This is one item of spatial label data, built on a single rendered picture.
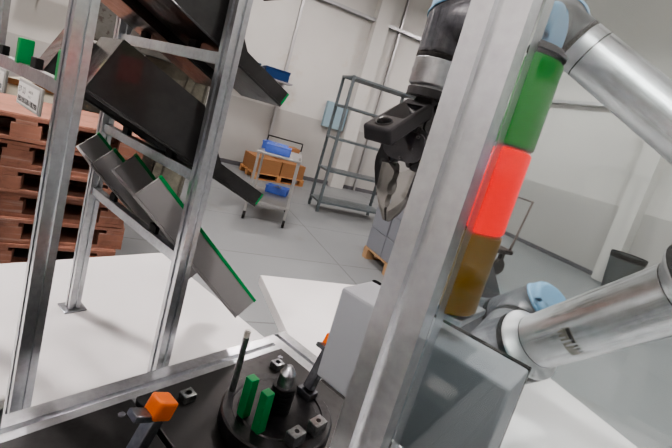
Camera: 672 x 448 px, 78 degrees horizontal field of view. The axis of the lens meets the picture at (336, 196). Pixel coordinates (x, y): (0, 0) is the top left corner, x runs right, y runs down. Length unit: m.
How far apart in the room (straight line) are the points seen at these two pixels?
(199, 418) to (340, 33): 8.65
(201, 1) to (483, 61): 0.43
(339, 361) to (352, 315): 0.03
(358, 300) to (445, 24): 0.46
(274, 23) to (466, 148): 8.42
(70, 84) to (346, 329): 0.36
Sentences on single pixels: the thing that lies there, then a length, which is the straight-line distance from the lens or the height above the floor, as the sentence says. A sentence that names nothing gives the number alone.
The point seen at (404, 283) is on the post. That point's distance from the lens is 0.24.
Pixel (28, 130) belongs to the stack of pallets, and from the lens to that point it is 2.94.
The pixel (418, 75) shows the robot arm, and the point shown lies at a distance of 0.65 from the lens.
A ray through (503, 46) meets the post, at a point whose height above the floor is 1.40.
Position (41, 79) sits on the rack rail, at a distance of 0.57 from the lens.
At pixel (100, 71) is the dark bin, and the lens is 0.56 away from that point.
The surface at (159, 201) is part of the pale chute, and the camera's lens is 0.61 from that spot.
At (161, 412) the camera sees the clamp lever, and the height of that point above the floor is 1.07.
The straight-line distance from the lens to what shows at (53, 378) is 0.82.
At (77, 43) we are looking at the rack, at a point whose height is 1.35.
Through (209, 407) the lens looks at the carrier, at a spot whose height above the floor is 0.97.
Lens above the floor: 1.35
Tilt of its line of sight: 10 degrees down
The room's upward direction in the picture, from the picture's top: 16 degrees clockwise
